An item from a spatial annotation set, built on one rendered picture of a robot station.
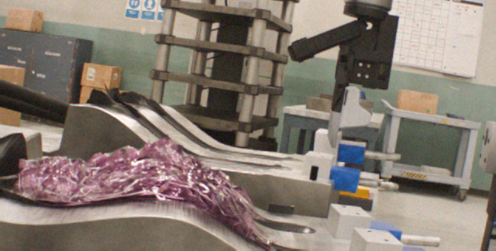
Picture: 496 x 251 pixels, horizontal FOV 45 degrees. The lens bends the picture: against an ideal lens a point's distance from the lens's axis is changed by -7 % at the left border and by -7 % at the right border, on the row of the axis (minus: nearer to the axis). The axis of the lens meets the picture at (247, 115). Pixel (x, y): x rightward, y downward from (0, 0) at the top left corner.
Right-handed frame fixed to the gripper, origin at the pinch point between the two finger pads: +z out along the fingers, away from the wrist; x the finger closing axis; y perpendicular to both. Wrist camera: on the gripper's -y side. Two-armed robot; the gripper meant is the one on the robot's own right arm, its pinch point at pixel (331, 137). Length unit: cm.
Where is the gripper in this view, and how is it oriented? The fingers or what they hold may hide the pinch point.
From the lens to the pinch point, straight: 97.0
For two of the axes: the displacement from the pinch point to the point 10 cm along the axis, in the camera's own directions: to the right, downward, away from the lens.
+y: 9.6, 1.8, -2.0
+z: -1.7, 9.8, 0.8
